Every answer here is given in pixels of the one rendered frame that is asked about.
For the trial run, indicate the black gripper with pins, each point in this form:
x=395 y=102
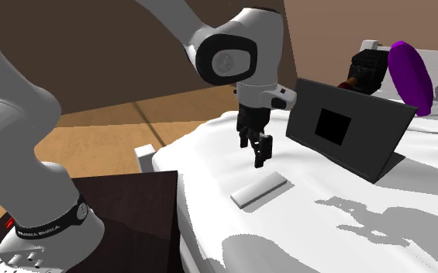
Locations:
x=253 y=118

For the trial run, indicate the white bed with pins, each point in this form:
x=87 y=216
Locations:
x=211 y=162

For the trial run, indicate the dark brown robot stand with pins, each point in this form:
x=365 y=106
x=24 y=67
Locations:
x=139 y=215

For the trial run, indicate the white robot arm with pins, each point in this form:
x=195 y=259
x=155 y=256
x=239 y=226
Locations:
x=10 y=151

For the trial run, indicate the dark grey open laptop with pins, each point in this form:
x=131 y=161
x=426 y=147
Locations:
x=373 y=143

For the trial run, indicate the purple round cushion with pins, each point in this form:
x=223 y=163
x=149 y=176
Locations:
x=411 y=77

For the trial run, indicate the flat white rectangular slab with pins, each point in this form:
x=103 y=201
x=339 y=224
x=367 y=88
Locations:
x=258 y=190

